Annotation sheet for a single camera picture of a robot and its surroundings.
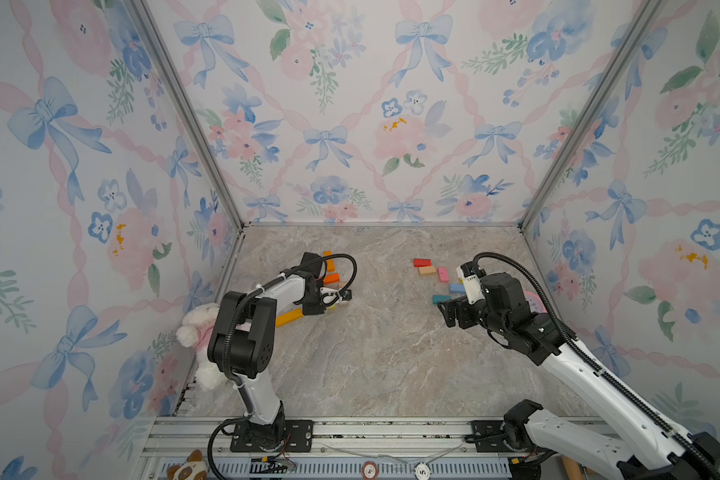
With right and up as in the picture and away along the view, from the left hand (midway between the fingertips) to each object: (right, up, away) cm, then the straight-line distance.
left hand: (318, 297), depth 98 cm
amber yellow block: (-9, -6, -3) cm, 11 cm away
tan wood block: (+38, +8, +9) cm, 40 cm away
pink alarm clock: (+70, -2, -3) cm, 70 cm away
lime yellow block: (+5, -3, -3) cm, 7 cm away
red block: (+36, +11, +12) cm, 40 cm away
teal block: (+41, -1, +3) cm, 41 cm away
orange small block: (+3, +11, +11) cm, 16 cm away
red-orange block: (+4, +6, +6) cm, 9 cm away
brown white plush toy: (-23, -34, -30) cm, 52 cm away
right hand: (+39, +3, -22) cm, 45 cm away
